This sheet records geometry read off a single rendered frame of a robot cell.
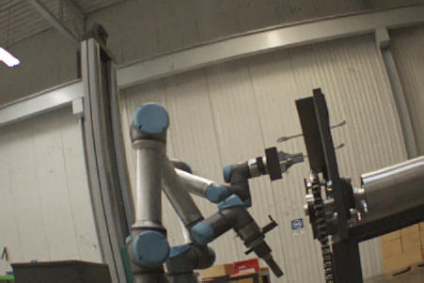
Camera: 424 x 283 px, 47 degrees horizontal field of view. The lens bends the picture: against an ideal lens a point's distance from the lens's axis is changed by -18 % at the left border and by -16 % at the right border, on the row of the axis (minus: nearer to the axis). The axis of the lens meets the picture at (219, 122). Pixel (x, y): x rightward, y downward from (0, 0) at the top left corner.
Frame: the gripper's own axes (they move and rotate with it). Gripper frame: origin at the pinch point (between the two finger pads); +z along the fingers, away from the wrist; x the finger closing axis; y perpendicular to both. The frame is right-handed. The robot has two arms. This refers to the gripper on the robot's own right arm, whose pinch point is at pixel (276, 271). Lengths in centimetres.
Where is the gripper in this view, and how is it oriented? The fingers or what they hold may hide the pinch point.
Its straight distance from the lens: 184.4
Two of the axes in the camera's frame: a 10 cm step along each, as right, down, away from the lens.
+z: 5.5, 8.2, -1.4
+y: -8.3, 5.4, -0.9
